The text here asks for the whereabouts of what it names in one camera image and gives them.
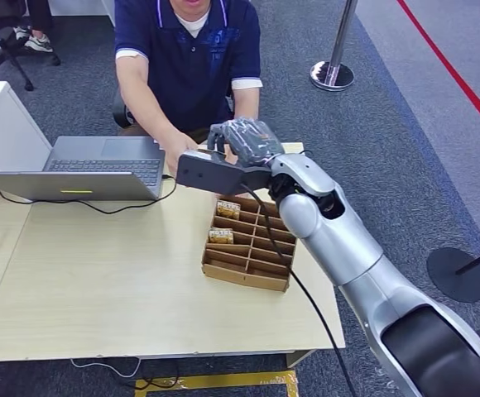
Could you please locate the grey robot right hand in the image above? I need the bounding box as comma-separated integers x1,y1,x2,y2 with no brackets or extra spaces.
208,116,286,168

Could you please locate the person's right hand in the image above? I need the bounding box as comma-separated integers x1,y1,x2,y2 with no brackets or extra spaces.
163,131,201,178

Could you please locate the person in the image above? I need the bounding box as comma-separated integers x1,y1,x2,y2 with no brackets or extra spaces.
113,0,264,145
13,0,55,55

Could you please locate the cardboard card holder box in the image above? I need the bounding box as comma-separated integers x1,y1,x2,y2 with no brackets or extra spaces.
200,194,299,293

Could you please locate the grey laptop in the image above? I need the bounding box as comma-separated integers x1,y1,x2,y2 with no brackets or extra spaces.
0,136,167,203

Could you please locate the white box device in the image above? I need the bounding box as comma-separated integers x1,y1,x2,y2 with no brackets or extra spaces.
0,80,54,174

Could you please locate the yellow floor tape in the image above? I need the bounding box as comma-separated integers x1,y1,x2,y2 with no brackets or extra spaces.
134,370,299,397

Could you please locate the black office chair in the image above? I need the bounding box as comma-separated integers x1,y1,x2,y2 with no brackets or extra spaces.
0,0,62,93

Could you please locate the red floor tape line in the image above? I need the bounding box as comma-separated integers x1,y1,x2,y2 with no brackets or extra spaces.
395,0,480,147

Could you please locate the black stanchion with black base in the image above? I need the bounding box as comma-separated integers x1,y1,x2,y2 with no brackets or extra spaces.
426,241,480,304

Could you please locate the dark wrist camera mount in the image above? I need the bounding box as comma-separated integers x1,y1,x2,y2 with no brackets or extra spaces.
175,151,272,197

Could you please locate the black laptop power cable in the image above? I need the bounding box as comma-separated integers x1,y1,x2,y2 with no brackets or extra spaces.
0,174,178,216

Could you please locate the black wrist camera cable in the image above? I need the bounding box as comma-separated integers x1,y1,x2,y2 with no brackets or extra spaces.
239,149,357,397

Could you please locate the black floor cable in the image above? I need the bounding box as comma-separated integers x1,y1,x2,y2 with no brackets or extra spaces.
135,358,181,392

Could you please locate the white floor cable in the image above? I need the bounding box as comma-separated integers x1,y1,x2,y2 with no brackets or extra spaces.
70,357,142,380

